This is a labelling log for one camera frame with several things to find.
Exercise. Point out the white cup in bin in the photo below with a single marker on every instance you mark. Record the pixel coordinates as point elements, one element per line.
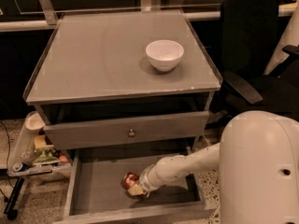
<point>34,123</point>

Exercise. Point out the grey drawer cabinet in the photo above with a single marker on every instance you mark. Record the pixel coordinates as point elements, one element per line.
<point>97,71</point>

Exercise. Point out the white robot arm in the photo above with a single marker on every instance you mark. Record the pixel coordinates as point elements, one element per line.
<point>257,158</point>

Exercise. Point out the top drawer with knob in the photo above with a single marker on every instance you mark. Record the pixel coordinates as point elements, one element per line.
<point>111,132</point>

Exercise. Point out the black stand with cable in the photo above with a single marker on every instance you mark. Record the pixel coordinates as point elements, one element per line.
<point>10,211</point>

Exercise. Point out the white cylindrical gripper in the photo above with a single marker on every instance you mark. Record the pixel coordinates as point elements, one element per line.
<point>145,179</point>

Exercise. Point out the metal rail with brackets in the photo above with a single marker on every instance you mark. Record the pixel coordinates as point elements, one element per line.
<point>22,15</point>

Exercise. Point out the open middle drawer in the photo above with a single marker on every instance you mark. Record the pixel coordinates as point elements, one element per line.
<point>96,194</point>

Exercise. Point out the black office chair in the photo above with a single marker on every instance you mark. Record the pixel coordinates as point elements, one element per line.
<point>248,38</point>

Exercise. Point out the white bowl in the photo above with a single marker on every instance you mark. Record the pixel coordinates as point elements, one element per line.
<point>164,55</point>

